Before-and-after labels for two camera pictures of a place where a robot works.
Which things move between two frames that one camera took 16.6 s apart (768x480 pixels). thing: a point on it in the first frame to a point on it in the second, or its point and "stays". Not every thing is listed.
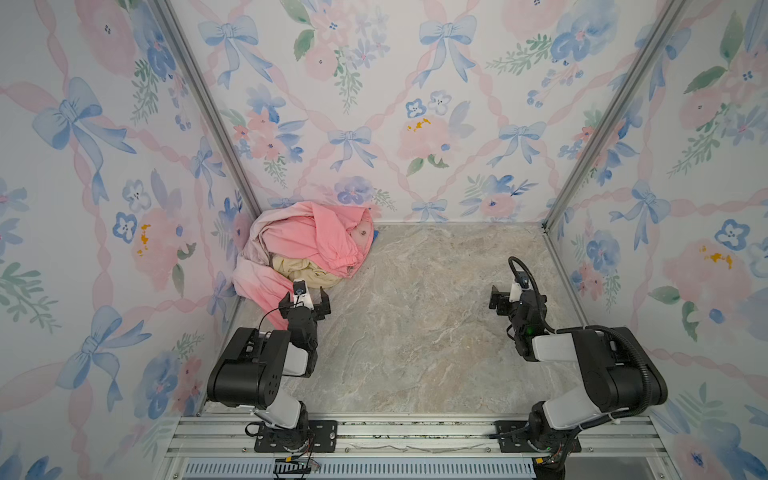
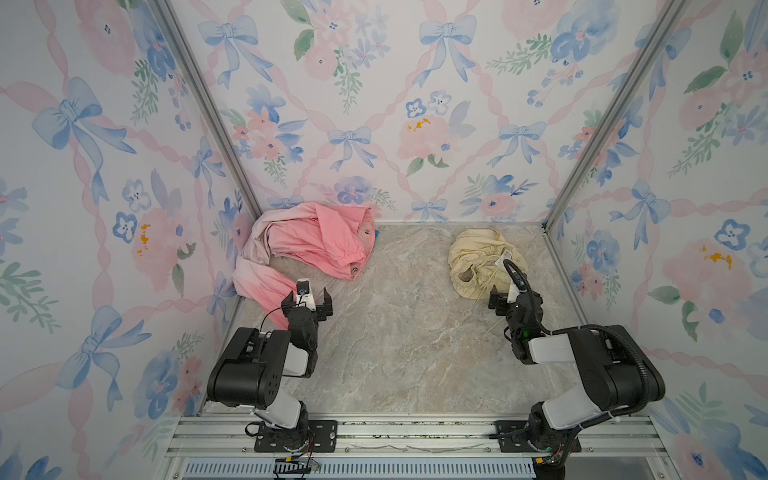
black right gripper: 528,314 stays
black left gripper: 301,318 stays
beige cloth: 305,269 to 476,262
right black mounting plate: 512,437 stays
